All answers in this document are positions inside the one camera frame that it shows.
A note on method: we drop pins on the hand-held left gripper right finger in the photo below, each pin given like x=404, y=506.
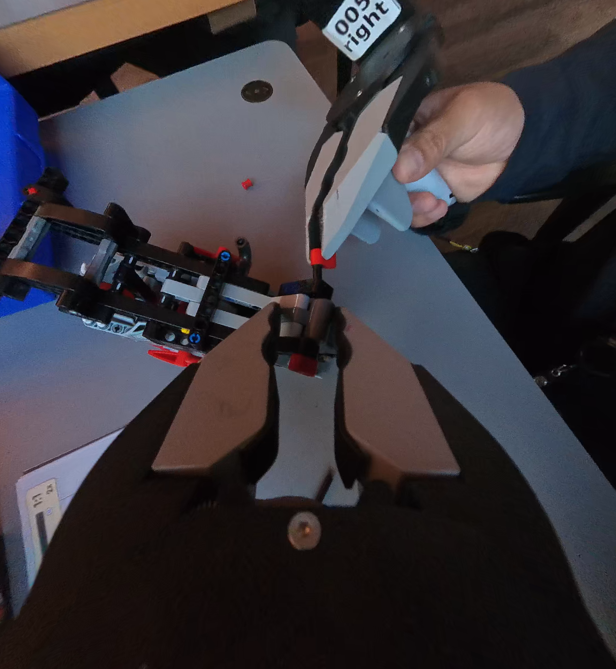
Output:
x=396, y=418

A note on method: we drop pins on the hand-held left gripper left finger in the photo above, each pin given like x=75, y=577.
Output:
x=219, y=413

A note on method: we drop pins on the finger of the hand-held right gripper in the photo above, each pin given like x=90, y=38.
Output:
x=360, y=177
x=323, y=162

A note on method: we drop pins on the black grey lego truck model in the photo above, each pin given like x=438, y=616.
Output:
x=130, y=272

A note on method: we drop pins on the person's right forearm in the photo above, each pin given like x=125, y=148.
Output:
x=574, y=104

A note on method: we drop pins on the person's right hand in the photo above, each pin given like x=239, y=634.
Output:
x=470, y=136

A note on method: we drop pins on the round table grommet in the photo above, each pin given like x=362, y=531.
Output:
x=257, y=91

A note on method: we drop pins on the open instruction booklet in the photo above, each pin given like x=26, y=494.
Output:
x=62, y=481

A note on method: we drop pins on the wooden edged table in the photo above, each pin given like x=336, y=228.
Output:
x=104, y=31

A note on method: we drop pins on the blue plastic bin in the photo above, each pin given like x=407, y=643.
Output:
x=4, y=183

